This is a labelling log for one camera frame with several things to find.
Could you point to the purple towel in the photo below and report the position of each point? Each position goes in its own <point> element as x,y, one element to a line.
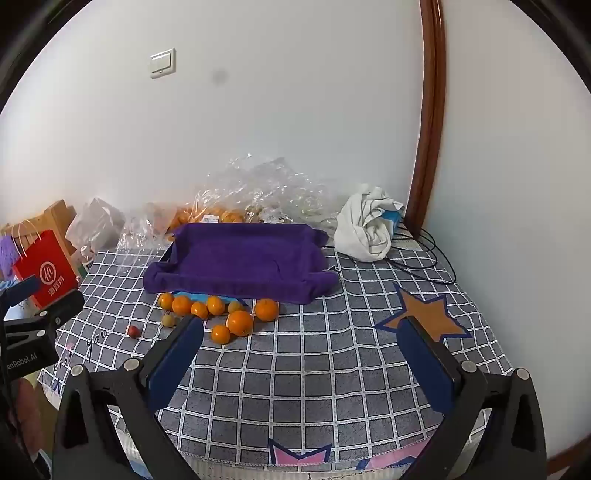
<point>240,258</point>

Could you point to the clear bag of oranges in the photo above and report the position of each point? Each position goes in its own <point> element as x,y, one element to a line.
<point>212,214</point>

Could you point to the grey checked blanket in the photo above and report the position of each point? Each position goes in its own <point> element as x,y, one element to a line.
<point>323,369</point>

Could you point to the clear bag of brown fruit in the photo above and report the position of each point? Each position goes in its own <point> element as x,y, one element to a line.
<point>261,212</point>

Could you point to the large orange mandarin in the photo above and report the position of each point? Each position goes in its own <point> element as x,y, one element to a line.
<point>267,309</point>
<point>240,322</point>

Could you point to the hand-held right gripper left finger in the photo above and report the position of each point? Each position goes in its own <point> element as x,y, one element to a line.
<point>178,360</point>

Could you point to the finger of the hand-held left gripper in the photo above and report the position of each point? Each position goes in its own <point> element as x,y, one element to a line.
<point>18,288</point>
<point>62,308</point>

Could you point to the white cloth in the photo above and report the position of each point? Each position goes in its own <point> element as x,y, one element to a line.
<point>360,226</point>

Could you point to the small brownish green fruit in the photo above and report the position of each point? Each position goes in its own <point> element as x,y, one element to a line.
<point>168,319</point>
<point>236,306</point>

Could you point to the blue tissue box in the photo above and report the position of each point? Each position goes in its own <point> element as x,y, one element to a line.
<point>392,222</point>

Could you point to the clear bag with peach fruit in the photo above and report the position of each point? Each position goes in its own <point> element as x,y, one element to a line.
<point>154,219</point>

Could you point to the small red fruit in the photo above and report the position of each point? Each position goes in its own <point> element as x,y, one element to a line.
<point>133,331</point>

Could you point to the purple bag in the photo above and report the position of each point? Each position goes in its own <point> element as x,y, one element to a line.
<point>9,258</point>

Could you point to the white light switch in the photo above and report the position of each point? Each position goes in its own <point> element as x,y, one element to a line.
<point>162,63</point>

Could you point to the clear plastic bottle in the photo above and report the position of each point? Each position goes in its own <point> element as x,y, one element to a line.
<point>87,261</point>

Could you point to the large crumpled clear bag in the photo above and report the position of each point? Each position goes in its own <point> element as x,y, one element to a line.
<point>286,189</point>

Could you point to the brown wooden door frame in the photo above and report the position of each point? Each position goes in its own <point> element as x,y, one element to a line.
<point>429,115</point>

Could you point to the red paper bag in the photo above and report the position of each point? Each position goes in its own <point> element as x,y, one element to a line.
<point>46,267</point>

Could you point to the small orange mandarin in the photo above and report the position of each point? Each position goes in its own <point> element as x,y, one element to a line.
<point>182,305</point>
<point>199,309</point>
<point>215,305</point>
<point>166,301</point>
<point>220,334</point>

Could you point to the empty clear plastic bag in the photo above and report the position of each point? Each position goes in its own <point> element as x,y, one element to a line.
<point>134,254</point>

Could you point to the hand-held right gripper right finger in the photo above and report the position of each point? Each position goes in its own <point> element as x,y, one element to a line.
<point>425,364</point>

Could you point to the white plastic bag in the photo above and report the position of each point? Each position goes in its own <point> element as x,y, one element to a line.
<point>94,226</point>

